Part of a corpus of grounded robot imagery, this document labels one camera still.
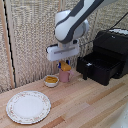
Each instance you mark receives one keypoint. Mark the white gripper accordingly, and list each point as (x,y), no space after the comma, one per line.
(63,51)

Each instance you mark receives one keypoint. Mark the black air fryer drawer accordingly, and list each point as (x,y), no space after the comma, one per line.
(100,68)

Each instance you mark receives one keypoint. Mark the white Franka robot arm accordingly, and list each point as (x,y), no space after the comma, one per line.
(71,23)

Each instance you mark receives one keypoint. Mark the pink mug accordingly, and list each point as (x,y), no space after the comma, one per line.
(65,76)

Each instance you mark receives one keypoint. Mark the yellow food in bowl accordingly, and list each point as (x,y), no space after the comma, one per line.
(51,79)

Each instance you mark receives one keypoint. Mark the small white bowl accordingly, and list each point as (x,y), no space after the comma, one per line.
(51,83)

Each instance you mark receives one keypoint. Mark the beige woven folding screen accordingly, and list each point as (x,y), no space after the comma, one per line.
(30,43)

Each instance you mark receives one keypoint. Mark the white floral rimmed plate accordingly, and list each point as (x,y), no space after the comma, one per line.
(28,107)

